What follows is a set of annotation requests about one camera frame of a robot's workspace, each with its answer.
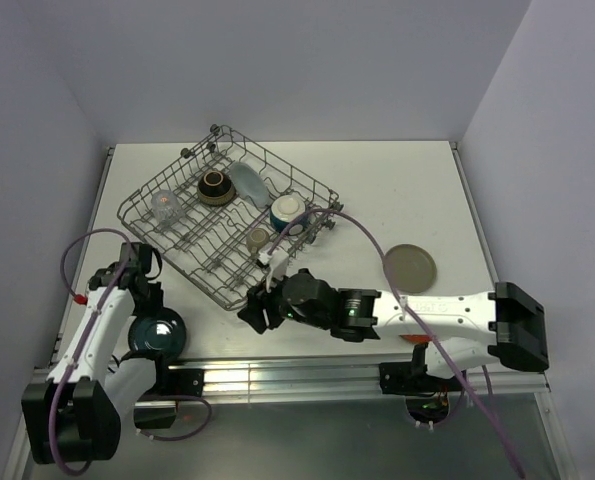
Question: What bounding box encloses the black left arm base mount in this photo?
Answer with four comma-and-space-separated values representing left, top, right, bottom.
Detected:
133, 368, 205, 431

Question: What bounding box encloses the clear drinking glass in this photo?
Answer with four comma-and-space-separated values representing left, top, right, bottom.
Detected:
151, 190, 182, 226

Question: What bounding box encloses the grey round plate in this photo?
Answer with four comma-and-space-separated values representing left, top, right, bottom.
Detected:
384, 244, 437, 294

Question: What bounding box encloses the light blue scalloped plate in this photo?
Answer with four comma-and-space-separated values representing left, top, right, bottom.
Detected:
229, 162, 271, 209

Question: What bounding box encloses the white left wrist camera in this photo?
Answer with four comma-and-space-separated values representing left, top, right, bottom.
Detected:
71, 288, 99, 307

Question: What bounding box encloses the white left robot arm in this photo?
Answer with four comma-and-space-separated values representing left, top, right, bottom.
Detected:
22, 242, 187, 465

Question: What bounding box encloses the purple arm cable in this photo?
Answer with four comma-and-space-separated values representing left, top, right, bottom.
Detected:
266, 208, 528, 480
49, 228, 213, 476

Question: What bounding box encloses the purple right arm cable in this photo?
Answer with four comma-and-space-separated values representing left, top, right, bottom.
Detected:
266, 208, 528, 480

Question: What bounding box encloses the orange round plate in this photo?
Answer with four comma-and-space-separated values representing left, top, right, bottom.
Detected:
401, 335, 430, 345

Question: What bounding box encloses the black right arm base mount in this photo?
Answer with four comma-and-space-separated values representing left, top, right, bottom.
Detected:
378, 362, 466, 431

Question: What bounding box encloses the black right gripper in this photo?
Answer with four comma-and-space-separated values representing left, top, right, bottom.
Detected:
237, 264, 330, 334

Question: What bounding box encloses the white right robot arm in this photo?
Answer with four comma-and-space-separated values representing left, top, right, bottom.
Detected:
237, 269, 550, 395

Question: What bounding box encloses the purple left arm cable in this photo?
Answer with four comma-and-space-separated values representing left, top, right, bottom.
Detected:
49, 228, 213, 476

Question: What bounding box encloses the dark teal plate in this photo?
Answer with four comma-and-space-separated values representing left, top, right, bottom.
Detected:
127, 308, 187, 359

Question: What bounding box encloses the aluminium table edge rail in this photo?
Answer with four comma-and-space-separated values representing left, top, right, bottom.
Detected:
26, 355, 553, 406

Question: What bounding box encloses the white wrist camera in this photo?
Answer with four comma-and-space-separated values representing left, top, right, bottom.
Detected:
257, 246, 289, 293
71, 288, 99, 307

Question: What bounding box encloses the brown bowl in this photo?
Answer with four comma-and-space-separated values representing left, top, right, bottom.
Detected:
197, 170, 236, 206

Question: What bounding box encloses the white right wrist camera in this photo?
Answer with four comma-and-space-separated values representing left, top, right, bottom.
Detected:
257, 246, 289, 293

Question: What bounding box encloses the grey ceramic mug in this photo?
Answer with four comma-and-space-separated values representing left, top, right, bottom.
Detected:
245, 227, 271, 257

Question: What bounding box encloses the teal bowl cream inside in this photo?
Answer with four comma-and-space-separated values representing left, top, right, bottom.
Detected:
269, 194, 306, 233

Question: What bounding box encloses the grey wire dish rack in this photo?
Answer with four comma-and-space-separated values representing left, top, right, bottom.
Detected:
117, 125, 343, 311

